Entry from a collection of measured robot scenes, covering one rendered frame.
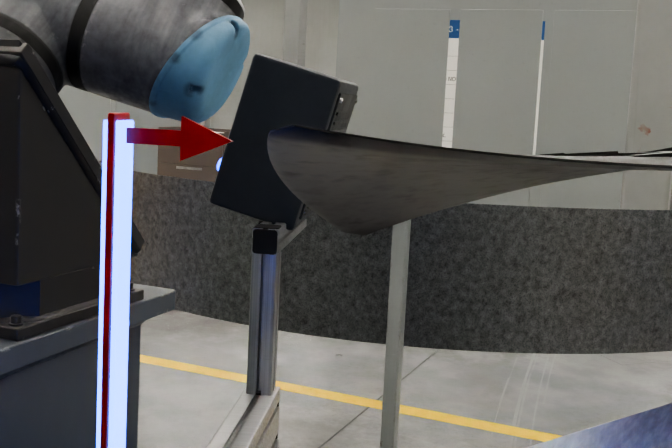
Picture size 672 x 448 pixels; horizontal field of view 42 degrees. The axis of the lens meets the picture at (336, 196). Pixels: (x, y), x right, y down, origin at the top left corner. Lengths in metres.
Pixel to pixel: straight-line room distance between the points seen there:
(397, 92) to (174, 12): 6.12
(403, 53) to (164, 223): 4.48
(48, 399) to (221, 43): 0.36
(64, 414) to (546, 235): 1.76
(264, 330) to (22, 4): 0.44
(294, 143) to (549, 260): 2.06
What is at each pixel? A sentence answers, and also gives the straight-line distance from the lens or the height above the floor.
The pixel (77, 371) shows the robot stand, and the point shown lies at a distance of 0.84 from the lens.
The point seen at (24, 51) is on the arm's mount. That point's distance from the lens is 0.73.
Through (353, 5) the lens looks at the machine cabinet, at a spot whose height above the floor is 1.95.
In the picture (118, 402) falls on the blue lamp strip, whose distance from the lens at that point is 0.51.
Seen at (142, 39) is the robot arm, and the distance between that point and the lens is 0.87.
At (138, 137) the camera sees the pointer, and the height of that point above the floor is 1.18.
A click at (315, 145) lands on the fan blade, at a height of 1.18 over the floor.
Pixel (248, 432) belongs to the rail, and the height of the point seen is 0.86.
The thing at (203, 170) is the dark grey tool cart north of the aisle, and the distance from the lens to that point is 7.33.
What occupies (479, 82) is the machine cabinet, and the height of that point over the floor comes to 1.39.
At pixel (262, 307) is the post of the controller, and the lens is 1.03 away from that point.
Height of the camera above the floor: 1.20
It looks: 6 degrees down
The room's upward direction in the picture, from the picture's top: 3 degrees clockwise
